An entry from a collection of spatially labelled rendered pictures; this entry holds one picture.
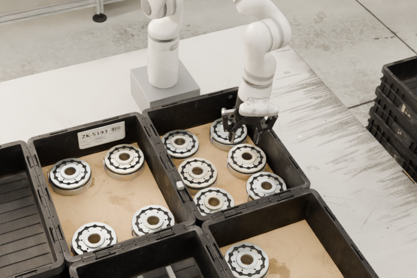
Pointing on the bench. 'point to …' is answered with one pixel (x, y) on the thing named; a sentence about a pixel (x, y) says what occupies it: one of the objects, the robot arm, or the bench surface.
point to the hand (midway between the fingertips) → (244, 137)
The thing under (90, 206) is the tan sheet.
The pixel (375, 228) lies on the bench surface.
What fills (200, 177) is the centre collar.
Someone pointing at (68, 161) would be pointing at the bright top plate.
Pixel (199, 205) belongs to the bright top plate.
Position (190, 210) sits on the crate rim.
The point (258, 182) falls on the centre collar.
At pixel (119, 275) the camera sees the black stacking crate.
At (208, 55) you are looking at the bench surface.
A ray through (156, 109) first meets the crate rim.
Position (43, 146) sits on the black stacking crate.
